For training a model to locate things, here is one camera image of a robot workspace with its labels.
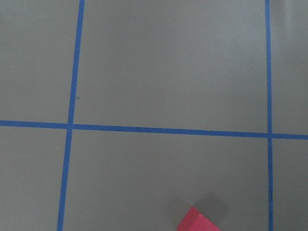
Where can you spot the red cube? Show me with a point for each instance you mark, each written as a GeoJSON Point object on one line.
{"type": "Point", "coordinates": [196, 221]}

